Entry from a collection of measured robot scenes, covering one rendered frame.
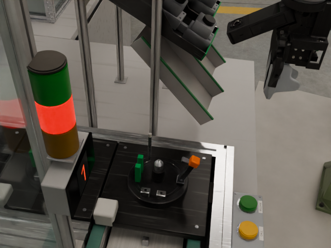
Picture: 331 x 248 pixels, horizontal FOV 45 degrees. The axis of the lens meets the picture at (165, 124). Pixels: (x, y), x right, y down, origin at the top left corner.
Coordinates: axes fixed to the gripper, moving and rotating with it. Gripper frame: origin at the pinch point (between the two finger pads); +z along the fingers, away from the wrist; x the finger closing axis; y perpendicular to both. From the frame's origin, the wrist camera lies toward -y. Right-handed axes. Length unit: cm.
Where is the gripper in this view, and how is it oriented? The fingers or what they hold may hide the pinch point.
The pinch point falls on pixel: (265, 92)
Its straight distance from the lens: 79.6
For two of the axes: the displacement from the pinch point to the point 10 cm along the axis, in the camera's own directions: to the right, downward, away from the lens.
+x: 1.5, -6.6, 7.3
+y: 9.9, 1.3, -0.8
